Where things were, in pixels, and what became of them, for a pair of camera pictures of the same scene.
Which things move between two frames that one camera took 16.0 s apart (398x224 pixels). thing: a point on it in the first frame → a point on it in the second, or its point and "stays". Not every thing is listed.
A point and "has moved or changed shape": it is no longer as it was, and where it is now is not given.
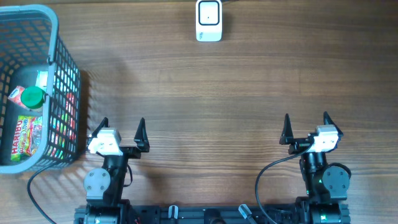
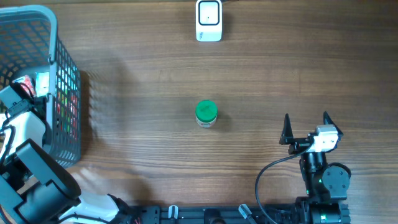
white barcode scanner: (209, 18) stays
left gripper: (142, 143) → (41, 99)
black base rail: (204, 213) stays
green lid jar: (33, 97) has moved or changed shape
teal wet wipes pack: (41, 79) stays
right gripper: (287, 137) stays
